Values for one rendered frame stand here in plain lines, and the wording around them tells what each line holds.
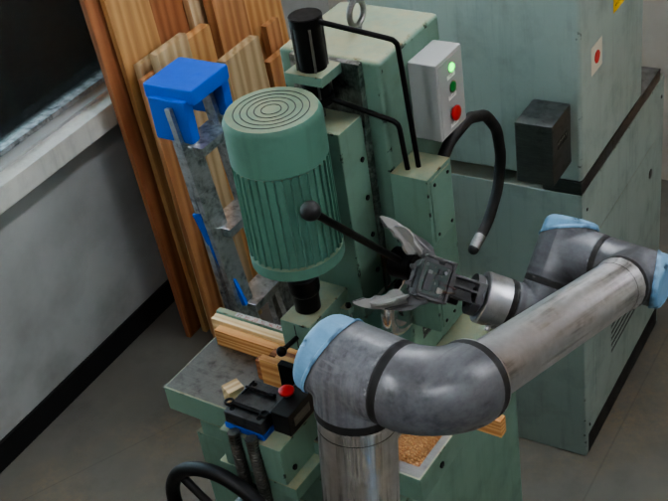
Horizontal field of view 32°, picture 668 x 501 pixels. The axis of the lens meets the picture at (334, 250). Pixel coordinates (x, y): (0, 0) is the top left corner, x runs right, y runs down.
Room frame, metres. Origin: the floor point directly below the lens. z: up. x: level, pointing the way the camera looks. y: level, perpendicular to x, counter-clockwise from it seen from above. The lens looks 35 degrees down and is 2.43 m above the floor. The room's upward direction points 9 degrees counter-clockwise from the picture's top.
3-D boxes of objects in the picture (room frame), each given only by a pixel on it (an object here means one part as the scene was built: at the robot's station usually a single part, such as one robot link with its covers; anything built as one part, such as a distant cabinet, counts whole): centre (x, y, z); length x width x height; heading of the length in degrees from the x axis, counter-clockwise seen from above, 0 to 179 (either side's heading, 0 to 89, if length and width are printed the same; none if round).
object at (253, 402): (1.61, 0.17, 0.99); 0.13 x 0.11 x 0.06; 52
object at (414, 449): (1.55, -0.09, 0.91); 0.10 x 0.07 x 0.02; 142
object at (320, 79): (1.89, -0.02, 1.54); 0.08 x 0.08 x 0.17; 52
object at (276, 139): (1.78, 0.07, 1.35); 0.18 x 0.18 x 0.31
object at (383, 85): (2.01, -0.11, 1.16); 0.22 x 0.22 x 0.72; 52
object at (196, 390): (1.69, 0.12, 0.87); 0.61 x 0.30 x 0.06; 52
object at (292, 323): (1.80, 0.05, 1.03); 0.14 x 0.07 x 0.09; 142
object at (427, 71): (1.95, -0.24, 1.40); 0.10 x 0.06 x 0.16; 142
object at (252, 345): (1.74, 0.01, 0.92); 0.66 x 0.02 x 0.04; 52
